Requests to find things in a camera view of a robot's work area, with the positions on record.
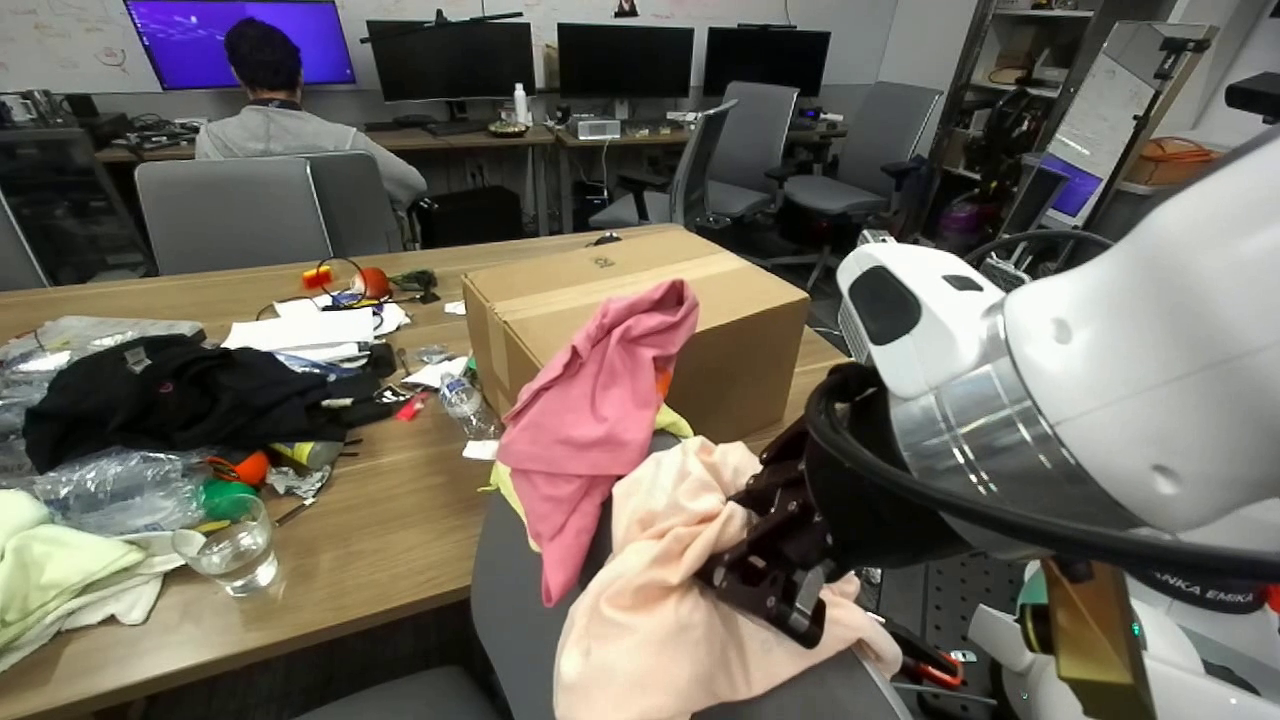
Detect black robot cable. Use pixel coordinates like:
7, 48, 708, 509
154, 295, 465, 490
795, 359, 1280, 580

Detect small orange object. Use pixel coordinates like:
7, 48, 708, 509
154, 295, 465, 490
213, 448, 278, 494

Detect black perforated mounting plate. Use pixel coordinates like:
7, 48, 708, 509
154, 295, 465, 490
854, 555, 1051, 720

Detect orange bundle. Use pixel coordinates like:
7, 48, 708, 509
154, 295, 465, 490
1128, 132, 1228, 192

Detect small green object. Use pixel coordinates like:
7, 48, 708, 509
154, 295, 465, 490
196, 476, 266, 527

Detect black bag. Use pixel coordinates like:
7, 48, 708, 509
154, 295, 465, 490
414, 181, 531, 252

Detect wooden shelf unit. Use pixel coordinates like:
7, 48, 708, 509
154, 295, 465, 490
931, 0, 1115, 244

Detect clear plastic water bottle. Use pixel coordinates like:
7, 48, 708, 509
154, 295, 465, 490
438, 357, 496, 431

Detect grey swivel office chair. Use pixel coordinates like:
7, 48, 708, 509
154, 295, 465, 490
782, 79, 935, 224
705, 75, 805, 230

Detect tilted white display panel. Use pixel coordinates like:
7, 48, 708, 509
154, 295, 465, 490
1034, 15, 1214, 230

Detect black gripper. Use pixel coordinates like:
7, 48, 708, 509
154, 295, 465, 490
696, 444, 873, 651

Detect black garment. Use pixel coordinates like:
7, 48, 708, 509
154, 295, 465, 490
20, 334, 406, 476

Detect grey mesh office chair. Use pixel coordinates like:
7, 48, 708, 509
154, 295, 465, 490
297, 431, 925, 720

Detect grey office chair black frame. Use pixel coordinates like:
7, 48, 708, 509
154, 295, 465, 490
585, 95, 742, 231

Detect dark green object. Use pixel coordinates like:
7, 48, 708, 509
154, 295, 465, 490
391, 267, 444, 303

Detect peach t-shirt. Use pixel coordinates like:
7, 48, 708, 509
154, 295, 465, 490
553, 431, 907, 720

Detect light grey chair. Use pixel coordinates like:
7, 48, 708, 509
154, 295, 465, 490
0, 189, 53, 295
132, 156, 337, 279

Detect seated person grey sweater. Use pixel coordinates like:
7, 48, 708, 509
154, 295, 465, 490
192, 15, 434, 212

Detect white papers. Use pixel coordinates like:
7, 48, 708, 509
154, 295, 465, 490
215, 293, 415, 378

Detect yellow wrist camera mount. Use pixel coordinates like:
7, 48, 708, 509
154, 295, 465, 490
1041, 555, 1153, 720

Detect light green cloth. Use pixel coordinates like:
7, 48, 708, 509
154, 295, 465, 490
0, 490, 192, 679

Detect clear plastic cup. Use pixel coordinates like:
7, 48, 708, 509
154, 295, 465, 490
173, 509, 288, 604

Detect pink t-shirt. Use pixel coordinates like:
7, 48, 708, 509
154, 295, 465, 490
491, 277, 705, 617

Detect white whiteboard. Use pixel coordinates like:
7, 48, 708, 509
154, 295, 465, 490
0, 0, 154, 95

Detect clear plastic bag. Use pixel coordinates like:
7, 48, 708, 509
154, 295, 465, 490
29, 448, 215, 542

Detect orange handled clamp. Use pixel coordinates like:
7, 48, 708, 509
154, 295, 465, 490
878, 617, 976, 693

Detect monitor with purple screen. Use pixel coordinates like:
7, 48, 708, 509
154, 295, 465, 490
120, 0, 359, 95

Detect orange red toy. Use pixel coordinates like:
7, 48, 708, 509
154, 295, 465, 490
297, 260, 400, 303

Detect black cluttered side table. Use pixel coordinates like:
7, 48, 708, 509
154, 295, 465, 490
0, 88, 204, 290

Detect black computer monitor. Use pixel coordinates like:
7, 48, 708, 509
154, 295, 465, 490
701, 22, 835, 101
365, 15, 540, 106
553, 22, 701, 106

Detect black camera on stand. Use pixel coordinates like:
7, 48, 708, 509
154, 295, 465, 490
1220, 74, 1280, 130

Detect large cardboard box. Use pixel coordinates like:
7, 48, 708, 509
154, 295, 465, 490
460, 221, 812, 448

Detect dark grey chair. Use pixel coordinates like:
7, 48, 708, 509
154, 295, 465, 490
308, 153, 414, 260

